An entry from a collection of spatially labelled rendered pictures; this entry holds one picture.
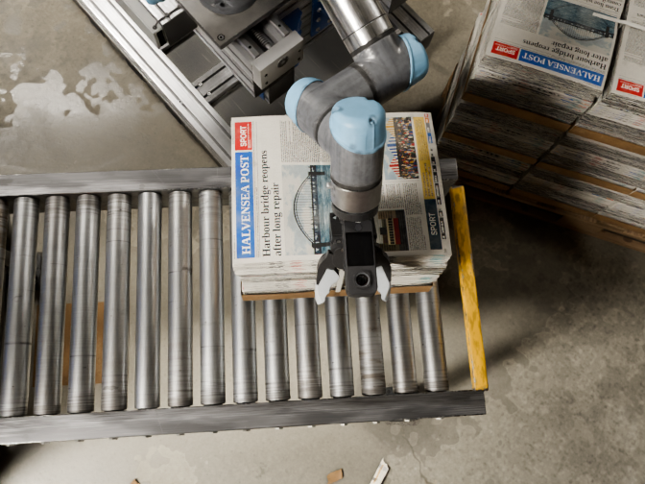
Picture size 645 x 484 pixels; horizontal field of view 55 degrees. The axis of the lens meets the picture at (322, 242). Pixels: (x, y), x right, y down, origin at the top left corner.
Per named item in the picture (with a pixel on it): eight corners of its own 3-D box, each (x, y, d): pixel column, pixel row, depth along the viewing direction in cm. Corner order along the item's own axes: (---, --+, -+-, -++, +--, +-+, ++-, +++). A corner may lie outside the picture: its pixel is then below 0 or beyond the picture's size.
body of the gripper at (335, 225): (372, 238, 104) (376, 180, 96) (378, 274, 97) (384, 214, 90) (327, 239, 104) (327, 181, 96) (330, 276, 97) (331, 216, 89)
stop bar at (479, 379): (463, 187, 135) (465, 184, 133) (488, 390, 124) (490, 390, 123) (448, 188, 135) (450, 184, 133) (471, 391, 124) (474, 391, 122)
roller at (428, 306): (424, 183, 140) (429, 176, 136) (446, 396, 129) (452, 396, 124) (402, 184, 140) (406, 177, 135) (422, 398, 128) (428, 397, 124)
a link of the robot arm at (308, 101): (346, 94, 100) (385, 124, 93) (288, 130, 98) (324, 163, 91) (334, 53, 94) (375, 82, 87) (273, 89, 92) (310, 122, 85)
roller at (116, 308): (133, 195, 137) (128, 187, 132) (130, 415, 125) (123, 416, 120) (111, 196, 136) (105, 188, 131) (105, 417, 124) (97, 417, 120)
